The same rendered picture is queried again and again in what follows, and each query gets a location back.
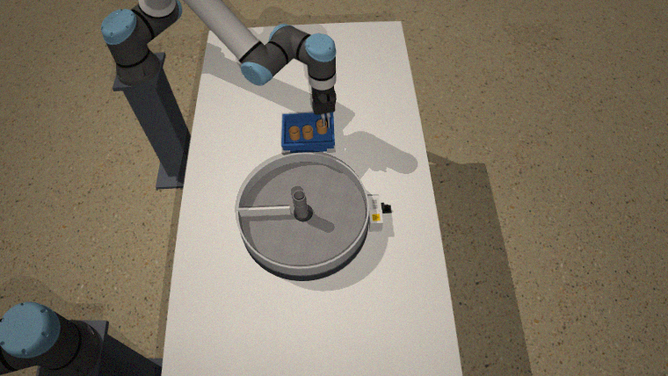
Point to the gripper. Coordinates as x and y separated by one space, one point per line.
324 96

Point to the bronze bushing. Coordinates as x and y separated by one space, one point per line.
323 127
309 131
294 133

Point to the steel bushing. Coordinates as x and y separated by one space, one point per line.
303 216
302 206
299 193

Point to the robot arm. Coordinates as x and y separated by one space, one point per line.
73 355
136 26

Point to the blue crate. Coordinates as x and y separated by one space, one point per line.
308 144

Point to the grey turntable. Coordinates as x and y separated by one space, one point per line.
313 250

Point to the white control box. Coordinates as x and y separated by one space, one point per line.
378 216

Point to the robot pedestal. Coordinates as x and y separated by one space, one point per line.
96 327
159 141

